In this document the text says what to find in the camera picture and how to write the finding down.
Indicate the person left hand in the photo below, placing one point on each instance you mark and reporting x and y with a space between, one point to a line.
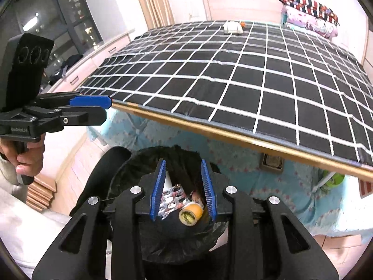
29 163

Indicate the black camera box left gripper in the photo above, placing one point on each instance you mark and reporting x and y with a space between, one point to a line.
25 58

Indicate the pink floral folded quilt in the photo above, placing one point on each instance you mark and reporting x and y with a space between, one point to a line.
293 17

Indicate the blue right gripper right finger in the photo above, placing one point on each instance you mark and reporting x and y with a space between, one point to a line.
210 195

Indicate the blue patterned bed sheet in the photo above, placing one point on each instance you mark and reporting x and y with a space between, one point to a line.
339 211

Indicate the white sleeve left forearm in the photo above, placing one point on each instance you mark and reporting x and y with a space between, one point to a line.
26 233

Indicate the printed blister pack sheet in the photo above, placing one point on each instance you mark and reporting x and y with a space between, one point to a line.
173 199

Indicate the wooden bed headboard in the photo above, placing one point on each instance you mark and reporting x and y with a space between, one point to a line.
262 11

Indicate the yellow tape roll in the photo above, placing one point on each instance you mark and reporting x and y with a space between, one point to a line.
190 214

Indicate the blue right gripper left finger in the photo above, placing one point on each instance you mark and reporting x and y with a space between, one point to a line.
156 195

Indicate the black trash bag bin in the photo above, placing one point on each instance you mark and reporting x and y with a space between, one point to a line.
181 243

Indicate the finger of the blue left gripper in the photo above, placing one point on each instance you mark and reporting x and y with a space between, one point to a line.
83 116
101 101

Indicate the green bottle under bed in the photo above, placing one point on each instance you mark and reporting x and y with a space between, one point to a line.
333 182

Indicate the white plastic case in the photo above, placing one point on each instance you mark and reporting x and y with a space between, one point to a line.
232 27

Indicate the beige striped curtain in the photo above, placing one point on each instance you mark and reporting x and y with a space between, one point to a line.
157 13

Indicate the striped red blue blanket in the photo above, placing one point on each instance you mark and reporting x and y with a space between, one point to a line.
314 9

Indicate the dark window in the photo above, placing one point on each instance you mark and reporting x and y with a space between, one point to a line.
68 23

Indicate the black white grid mat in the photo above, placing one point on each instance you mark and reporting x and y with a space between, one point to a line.
272 83

